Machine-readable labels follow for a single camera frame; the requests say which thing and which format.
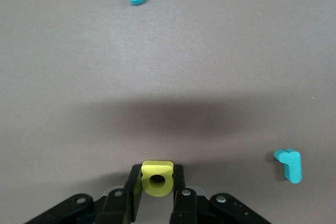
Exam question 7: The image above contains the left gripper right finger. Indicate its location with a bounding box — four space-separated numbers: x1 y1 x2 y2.
169 165 274 224

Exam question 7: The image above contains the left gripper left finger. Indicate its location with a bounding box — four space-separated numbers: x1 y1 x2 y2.
25 164 145 224

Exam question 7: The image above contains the yellow foam letter D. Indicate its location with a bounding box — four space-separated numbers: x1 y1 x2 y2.
141 160 174 198

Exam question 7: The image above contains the teal foam letter r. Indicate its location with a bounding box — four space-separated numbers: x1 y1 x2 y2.
273 148 303 185

